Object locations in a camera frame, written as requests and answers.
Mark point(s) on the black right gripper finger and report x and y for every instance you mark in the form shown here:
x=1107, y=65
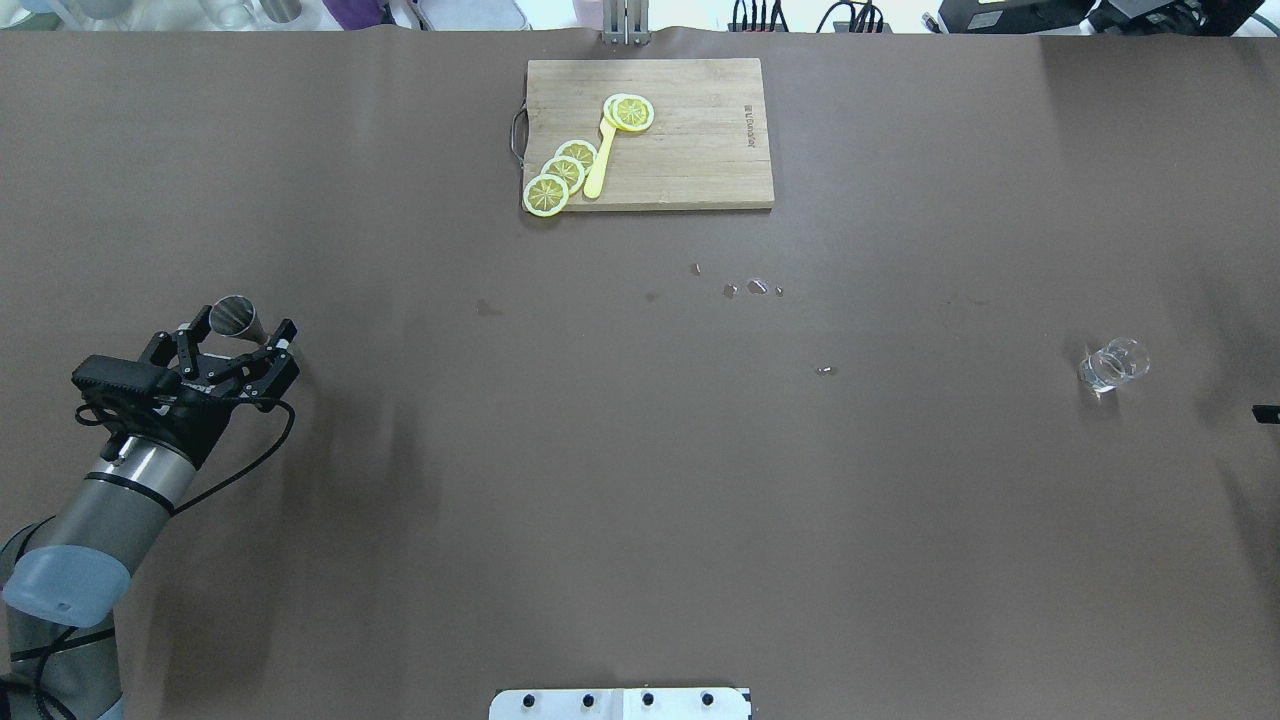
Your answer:
x=1266, y=413

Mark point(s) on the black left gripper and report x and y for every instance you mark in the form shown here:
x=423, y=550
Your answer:
x=203, y=417

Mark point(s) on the steel jigger measuring cup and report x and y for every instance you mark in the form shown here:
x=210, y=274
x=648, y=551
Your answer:
x=235, y=317

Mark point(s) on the clear glass shaker cup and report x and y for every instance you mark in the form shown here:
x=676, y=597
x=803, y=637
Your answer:
x=1119, y=362

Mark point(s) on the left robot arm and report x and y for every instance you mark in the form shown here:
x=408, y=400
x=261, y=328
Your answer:
x=64, y=575

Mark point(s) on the lemon slice bottom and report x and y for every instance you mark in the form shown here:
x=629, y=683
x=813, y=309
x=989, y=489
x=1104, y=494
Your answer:
x=546, y=195

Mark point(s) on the lemon slice middle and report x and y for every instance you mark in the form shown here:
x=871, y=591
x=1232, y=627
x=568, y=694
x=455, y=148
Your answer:
x=570, y=170

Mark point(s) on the lemon slice on spoon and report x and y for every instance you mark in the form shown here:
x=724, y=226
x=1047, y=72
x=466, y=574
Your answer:
x=629, y=112

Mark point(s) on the wooden cutting board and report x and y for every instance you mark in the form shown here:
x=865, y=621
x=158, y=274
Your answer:
x=707, y=149

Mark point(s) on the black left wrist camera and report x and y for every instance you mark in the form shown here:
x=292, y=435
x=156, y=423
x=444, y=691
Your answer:
x=105, y=381

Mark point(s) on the aluminium frame post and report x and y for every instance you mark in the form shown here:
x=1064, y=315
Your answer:
x=626, y=22

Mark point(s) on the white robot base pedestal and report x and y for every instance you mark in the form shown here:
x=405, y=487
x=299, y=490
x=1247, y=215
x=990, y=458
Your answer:
x=623, y=703

